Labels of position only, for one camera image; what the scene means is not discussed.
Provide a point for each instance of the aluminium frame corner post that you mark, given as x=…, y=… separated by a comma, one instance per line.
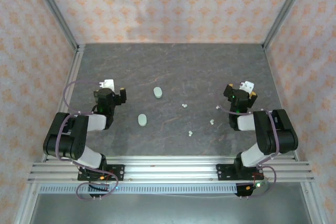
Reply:
x=52, y=6
x=286, y=6

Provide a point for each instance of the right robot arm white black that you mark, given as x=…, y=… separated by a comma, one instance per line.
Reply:
x=273, y=134

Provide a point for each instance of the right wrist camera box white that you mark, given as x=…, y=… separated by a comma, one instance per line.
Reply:
x=248, y=86

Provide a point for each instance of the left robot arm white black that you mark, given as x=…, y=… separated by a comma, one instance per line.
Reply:
x=65, y=140

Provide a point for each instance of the aluminium table side rail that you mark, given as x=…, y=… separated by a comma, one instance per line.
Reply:
x=73, y=77

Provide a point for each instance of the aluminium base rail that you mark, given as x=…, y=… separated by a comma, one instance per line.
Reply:
x=170, y=171

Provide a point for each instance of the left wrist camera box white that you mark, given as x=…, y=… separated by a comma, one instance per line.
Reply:
x=108, y=84

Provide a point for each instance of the aluminium lower frame bar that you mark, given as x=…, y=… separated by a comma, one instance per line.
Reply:
x=25, y=205
x=313, y=205

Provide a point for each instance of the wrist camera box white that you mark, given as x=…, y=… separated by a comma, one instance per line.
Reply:
x=248, y=86
x=108, y=84

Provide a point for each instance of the mint green earbud charging case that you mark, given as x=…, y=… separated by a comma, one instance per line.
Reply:
x=157, y=92
x=142, y=119

